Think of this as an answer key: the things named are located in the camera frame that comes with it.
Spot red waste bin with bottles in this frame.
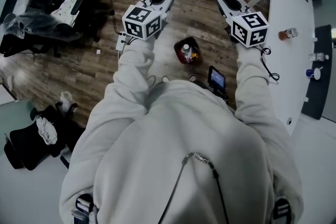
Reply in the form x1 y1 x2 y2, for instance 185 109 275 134
173 36 203 66

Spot clear water bottle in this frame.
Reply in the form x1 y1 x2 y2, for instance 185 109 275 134
308 52 330 62

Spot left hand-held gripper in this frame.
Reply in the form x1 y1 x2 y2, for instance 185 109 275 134
121 0 177 41

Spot person's left forearm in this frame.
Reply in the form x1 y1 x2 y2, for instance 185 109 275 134
103 36 158 116

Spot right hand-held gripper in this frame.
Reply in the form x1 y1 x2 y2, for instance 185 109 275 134
215 0 270 49

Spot person's right forearm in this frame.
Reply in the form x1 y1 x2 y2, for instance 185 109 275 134
234 46 279 124

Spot black floor cable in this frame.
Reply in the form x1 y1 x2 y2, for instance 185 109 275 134
101 0 118 35

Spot orange drink bottle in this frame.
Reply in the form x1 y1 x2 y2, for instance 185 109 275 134
278 28 300 41

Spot black beaded neck lanyard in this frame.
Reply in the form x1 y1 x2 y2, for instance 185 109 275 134
157 152 230 224

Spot white power strip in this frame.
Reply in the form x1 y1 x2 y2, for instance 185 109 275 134
115 32 130 52

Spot chest-mounted small monitor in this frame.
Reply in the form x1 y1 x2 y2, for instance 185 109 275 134
207 65 229 103

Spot operator in white coat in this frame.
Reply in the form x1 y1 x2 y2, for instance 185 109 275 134
59 78 305 224

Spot crumpled white bag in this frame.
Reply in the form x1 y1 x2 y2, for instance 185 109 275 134
58 91 74 111

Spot white cloth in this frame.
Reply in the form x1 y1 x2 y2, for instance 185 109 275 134
35 116 58 146

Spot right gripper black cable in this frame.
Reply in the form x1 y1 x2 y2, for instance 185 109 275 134
259 46 280 85

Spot grey backpack strap buckle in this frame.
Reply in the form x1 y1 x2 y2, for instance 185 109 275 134
272 198 292 222
75 194 95 221

